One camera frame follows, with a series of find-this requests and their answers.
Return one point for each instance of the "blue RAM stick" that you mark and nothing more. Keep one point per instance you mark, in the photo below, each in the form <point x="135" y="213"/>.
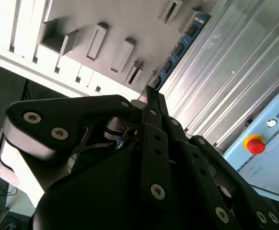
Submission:
<point x="185" y="43"/>

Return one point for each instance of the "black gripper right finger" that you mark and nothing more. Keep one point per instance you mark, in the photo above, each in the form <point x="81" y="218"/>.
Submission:
<point x="201" y="172"/>

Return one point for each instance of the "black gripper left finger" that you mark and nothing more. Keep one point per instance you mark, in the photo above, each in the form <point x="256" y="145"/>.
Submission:
<point x="82" y="110"/>

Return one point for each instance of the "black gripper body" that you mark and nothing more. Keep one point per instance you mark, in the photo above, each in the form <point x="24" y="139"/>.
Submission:
<point x="101" y="196"/>

